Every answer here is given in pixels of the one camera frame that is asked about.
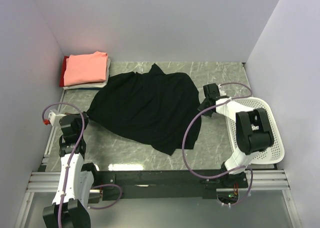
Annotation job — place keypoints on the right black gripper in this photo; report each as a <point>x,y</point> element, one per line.
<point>202,106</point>

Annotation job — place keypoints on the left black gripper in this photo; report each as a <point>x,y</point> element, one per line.
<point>78,116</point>

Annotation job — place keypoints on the black t shirt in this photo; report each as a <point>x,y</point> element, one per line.
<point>152,108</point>

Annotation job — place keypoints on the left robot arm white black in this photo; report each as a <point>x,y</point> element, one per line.
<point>69,208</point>

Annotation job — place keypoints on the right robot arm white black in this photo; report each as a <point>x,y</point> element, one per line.
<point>253,132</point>

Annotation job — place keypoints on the pink folded t shirt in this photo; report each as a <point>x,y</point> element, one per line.
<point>86,68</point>

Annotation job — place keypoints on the red folded t shirt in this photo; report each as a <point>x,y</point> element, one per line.
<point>63,69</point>

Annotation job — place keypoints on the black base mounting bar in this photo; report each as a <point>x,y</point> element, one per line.
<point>154,184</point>

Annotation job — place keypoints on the white perforated plastic basket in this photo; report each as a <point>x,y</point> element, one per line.
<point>273,154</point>

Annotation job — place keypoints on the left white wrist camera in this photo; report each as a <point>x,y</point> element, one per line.
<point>54,118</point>

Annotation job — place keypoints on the aluminium rail frame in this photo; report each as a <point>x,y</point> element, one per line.
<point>115,154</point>

